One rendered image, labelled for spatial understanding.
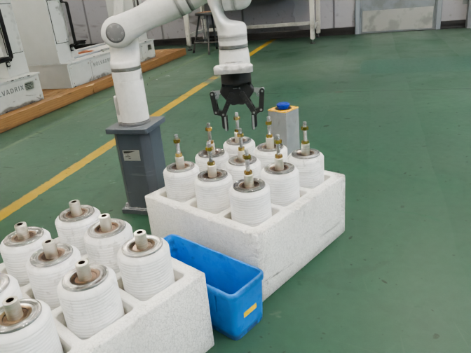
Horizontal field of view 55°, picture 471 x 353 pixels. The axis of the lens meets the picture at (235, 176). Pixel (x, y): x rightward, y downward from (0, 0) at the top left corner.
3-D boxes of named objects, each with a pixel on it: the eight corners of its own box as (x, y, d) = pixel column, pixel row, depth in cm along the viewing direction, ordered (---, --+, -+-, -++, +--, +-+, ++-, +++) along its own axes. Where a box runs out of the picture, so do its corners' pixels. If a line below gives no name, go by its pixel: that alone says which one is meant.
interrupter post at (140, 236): (133, 248, 83) (130, 232, 82) (144, 243, 85) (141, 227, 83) (141, 252, 81) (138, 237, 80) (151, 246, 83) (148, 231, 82)
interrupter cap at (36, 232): (-3, 241, 90) (-4, 238, 90) (33, 225, 95) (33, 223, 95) (13, 252, 86) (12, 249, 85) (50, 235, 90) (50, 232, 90)
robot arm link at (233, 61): (213, 75, 104) (210, 48, 101) (218, 68, 114) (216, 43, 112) (252, 73, 103) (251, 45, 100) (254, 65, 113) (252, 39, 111)
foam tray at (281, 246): (154, 252, 128) (144, 195, 121) (242, 200, 154) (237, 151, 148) (261, 303, 104) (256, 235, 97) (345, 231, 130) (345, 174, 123)
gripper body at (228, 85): (252, 62, 113) (255, 99, 116) (219, 65, 114) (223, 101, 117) (251, 67, 106) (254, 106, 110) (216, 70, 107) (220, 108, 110)
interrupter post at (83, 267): (76, 280, 75) (71, 263, 74) (88, 273, 77) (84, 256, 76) (83, 285, 74) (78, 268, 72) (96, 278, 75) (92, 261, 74)
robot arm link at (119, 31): (175, -20, 125) (179, -19, 134) (92, 25, 129) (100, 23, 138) (191, 12, 128) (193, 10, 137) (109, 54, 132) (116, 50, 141)
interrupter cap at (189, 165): (188, 174, 115) (188, 171, 114) (161, 173, 117) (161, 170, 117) (199, 163, 121) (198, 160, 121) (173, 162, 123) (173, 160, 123)
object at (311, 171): (331, 217, 124) (330, 155, 117) (299, 225, 121) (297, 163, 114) (314, 204, 132) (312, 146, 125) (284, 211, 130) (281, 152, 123)
